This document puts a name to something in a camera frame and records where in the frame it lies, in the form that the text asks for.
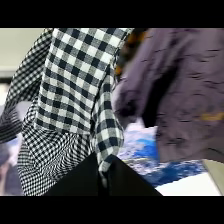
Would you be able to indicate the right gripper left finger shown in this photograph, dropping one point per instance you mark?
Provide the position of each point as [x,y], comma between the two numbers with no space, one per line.
[80,180]

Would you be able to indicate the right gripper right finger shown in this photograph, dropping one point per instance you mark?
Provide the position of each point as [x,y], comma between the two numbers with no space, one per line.
[128,181]

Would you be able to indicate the black and white checked shirt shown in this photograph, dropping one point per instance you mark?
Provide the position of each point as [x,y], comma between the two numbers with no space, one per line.
[73,100]

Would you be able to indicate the brown clothes hanger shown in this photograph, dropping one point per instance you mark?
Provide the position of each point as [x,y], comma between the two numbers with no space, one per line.
[128,50]

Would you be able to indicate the purple grey garment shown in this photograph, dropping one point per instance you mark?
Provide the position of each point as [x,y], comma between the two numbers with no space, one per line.
[180,90]

